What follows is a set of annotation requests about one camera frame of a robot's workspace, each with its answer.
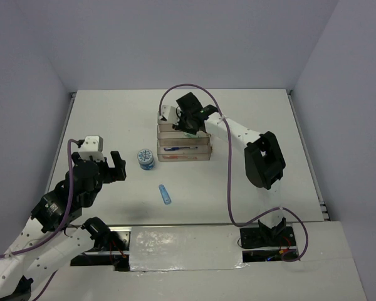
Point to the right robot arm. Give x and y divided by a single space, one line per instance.
263 159

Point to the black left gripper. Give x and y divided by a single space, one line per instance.
120 165

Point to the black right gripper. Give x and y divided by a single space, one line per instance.
180 126

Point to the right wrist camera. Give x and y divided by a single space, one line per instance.
168 115

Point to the red pen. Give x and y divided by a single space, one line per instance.
179 158

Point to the blue jar left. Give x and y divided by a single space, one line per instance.
145 159

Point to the blue correction tape case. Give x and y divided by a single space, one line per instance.
164 194

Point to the green correction tape case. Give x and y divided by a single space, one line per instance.
191 136

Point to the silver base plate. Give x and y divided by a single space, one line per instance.
189 248

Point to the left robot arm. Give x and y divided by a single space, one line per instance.
42 247

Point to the clear tiered organizer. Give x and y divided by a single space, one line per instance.
167 136

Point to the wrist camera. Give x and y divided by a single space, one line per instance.
168 115
91 149

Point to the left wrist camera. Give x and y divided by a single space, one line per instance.
91 149

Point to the blue pen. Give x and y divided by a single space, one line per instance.
168 149

